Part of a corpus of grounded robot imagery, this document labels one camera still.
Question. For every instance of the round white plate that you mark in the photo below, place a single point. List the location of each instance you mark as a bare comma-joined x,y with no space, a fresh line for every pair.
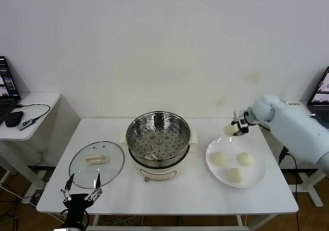
257,174

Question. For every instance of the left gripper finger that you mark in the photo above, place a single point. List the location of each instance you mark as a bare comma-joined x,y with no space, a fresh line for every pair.
98,181
70,181

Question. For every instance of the white steamed baozi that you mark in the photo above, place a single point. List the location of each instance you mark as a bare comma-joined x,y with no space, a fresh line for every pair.
228,130
219,159
245,159
235,175

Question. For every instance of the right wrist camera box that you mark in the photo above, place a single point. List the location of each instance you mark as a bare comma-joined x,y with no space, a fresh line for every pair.
239,114

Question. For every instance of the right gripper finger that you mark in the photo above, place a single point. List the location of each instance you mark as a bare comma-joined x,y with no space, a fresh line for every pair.
237,133
234,123

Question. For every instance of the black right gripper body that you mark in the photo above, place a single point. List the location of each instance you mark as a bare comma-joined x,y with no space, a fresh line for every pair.
245,130

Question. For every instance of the cream electric cooking pot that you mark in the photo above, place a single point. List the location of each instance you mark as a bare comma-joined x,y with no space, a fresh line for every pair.
156,173

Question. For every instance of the grey usb hub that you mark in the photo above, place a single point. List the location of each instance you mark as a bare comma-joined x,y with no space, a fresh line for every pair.
27,124

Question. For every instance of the round glass pot lid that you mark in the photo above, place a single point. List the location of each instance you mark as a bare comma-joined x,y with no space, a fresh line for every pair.
82,169

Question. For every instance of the white work table frame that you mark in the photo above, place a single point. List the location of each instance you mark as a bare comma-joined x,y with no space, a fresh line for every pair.
167,229

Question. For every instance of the black computer mouse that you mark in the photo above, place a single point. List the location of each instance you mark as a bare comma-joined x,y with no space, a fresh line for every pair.
14,119

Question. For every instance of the black open laptop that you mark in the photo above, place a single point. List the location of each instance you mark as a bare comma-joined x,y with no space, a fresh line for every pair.
7,87

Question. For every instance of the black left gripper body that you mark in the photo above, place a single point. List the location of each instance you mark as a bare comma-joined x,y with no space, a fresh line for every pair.
75,201

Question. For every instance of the stainless steel steamer basket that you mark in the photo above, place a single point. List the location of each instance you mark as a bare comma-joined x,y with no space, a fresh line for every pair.
159,151

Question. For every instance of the white side table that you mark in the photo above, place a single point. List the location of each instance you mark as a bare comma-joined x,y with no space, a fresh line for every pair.
43,99
314,192

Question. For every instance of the small printed label sticker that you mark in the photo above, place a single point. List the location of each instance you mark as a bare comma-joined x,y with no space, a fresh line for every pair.
294,103

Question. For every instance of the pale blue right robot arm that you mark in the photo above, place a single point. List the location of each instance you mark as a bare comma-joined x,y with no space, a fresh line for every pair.
295,128

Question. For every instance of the dark grey open laptop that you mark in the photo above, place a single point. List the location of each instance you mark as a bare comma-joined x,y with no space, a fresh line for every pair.
321,92

